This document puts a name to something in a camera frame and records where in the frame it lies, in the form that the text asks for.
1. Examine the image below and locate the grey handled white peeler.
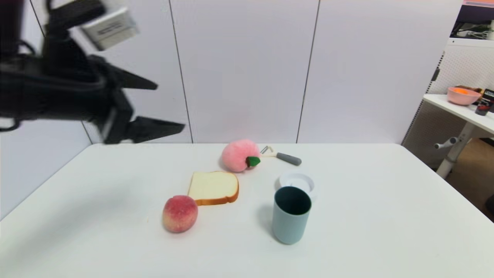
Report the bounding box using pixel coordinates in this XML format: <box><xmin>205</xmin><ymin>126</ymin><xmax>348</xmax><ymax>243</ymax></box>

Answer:
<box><xmin>260</xmin><ymin>146</ymin><xmax>302</xmax><ymax>166</ymax></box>

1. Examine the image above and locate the toy bread slice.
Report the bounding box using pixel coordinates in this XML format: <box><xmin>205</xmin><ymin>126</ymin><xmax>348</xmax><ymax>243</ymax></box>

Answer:
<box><xmin>188</xmin><ymin>171</ymin><xmax>240</xmax><ymax>206</ymax></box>

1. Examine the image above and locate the pink plush peach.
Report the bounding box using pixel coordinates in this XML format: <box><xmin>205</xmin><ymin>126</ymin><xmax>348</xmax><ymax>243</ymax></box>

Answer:
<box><xmin>221</xmin><ymin>139</ymin><xmax>261</xmax><ymax>173</ymax></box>

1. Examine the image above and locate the realistic red yellow peach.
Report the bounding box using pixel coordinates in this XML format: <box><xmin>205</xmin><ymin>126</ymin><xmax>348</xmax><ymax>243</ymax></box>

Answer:
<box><xmin>162</xmin><ymin>195</ymin><xmax>199</xmax><ymax>233</ymax></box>

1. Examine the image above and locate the blue grey plastic cup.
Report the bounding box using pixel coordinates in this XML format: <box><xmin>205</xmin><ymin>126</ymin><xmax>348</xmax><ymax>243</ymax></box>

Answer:
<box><xmin>271</xmin><ymin>186</ymin><xmax>312</xmax><ymax>245</ymax></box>

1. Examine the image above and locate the white side table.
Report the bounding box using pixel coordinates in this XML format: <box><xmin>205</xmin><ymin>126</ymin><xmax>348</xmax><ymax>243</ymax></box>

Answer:
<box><xmin>423</xmin><ymin>94</ymin><xmax>494</xmax><ymax>179</ymax></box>

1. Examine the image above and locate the pink bowl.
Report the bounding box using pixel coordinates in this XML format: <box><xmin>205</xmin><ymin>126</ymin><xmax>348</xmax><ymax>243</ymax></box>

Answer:
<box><xmin>447</xmin><ymin>86</ymin><xmax>482</xmax><ymax>106</ymax></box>

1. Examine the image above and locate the white pegboard panel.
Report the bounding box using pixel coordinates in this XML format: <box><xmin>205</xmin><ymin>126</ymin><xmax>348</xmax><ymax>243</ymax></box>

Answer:
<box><xmin>401</xmin><ymin>38</ymin><xmax>494</xmax><ymax>170</ymax></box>

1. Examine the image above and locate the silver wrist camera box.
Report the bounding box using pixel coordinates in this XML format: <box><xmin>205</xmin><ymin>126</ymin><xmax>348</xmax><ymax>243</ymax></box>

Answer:
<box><xmin>80</xmin><ymin>7</ymin><xmax>139</xmax><ymax>51</ymax></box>

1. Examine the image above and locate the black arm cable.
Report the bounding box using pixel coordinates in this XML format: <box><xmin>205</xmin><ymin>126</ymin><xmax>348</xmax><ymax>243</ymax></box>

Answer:
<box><xmin>0</xmin><ymin>39</ymin><xmax>37</xmax><ymax>132</ymax></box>

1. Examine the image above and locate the grey table crank handle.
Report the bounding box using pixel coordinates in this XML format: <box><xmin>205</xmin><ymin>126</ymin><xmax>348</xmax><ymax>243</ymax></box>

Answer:
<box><xmin>434</xmin><ymin>137</ymin><xmax>458</xmax><ymax>150</ymax></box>

